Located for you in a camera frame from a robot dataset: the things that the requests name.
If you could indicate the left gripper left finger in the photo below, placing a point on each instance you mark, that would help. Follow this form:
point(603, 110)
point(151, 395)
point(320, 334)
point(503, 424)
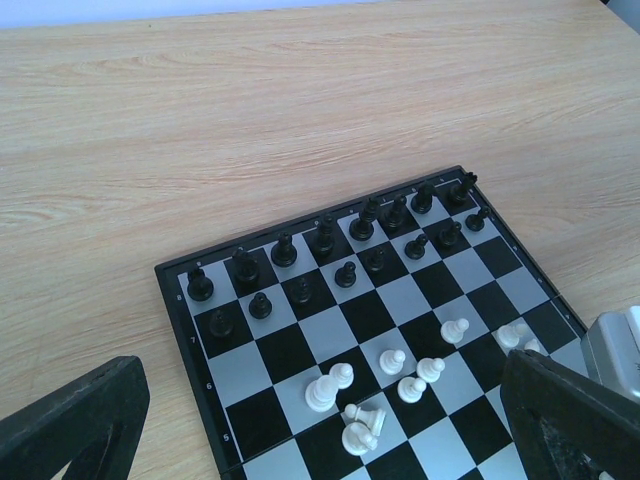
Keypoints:
point(89, 428)

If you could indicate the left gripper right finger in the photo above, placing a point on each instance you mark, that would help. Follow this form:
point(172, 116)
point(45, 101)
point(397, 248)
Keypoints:
point(566, 426)

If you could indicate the black grey chessboard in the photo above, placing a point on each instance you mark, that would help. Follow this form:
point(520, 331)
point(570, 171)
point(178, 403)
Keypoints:
point(360, 341)

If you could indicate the black rook left corner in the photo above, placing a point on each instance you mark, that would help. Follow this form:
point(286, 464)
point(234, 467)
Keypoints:
point(200, 287)

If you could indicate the black rook corner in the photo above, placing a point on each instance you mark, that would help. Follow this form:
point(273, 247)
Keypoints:
point(200, 287)
point(458, 193)

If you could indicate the black rook right corner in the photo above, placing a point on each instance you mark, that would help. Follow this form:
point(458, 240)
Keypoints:
point(458, 193)

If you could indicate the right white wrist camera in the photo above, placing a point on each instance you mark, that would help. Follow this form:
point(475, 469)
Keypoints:
point(611, 351)

